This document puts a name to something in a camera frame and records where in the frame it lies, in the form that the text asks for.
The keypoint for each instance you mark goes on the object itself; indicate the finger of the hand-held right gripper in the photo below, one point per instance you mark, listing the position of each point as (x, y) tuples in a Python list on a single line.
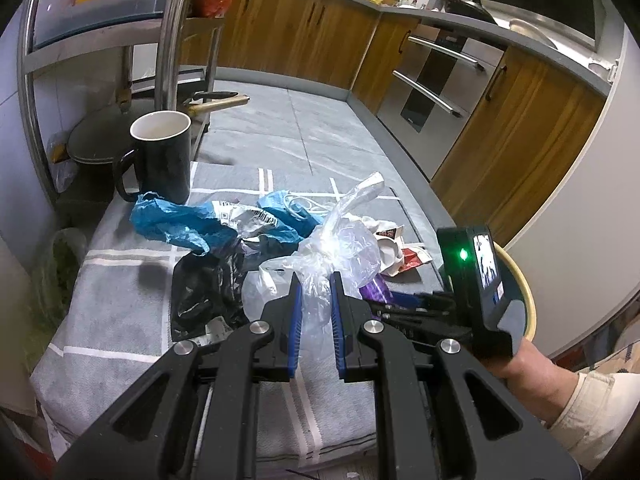
[(425, 322), (407, 299)]

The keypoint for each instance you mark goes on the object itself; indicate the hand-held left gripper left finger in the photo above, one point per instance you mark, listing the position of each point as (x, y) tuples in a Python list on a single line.
[(295, 320)]

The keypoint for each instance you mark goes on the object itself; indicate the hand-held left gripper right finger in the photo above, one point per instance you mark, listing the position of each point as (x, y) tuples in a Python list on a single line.
[(337, 325)]

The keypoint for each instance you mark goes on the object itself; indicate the purple wrapper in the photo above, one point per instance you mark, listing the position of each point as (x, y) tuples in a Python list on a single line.
[(375, 291)]

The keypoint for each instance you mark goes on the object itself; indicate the blue bin with yellow rim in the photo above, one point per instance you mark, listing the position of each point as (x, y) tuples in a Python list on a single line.
[(522, 285)]

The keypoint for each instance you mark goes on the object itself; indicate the red white wrapper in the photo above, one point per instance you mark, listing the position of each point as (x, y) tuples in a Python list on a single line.
[(392, 255)]

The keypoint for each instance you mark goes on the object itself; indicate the clear plastic bag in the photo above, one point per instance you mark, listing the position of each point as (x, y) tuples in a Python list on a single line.
[(340, 245)]

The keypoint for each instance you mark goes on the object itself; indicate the black plastic bag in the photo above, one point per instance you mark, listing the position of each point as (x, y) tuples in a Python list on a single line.
[(200, 290)]

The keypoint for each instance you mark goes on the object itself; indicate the blue face mask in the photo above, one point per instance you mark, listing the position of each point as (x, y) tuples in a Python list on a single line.
[(280, 205)]

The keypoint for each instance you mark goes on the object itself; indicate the blue plastic bag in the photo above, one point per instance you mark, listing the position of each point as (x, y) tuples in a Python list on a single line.
[(165, 217)]

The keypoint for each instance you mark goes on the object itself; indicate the person's right forearm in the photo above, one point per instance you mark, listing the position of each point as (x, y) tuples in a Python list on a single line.
[(530, 380)]

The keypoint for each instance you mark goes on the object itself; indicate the beige patterned cloth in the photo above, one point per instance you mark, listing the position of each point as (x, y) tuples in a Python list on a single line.
[(620, 350)]

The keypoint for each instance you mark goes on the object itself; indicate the grey checked mat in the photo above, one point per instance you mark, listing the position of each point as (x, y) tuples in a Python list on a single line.
[(125, 320)]

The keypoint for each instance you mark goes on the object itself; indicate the narrow wooden kitchen cabinet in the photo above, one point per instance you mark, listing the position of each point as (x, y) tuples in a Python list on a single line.
[(525, 135)]

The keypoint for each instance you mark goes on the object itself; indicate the black mug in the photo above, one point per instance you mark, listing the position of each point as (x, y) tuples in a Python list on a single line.
[(165, 170)]

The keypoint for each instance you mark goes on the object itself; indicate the steel oven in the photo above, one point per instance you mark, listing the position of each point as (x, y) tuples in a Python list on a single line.
[(425, 90)]

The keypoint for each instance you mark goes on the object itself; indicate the grey kitchen countertop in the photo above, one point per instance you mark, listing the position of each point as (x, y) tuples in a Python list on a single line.
[(550, 55)]

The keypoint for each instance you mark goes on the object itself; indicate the black round pot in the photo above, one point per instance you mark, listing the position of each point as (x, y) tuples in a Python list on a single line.
[(95, 140)]

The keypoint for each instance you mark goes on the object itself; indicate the long wooden kitchen cabinet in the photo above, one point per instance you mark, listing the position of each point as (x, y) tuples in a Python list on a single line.
[(300, 30)]

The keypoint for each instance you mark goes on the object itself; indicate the black wok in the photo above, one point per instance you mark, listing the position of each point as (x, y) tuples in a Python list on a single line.
[(470, 10)]

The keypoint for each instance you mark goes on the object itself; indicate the metal rack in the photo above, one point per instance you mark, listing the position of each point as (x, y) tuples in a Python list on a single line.
[(170, 35)]

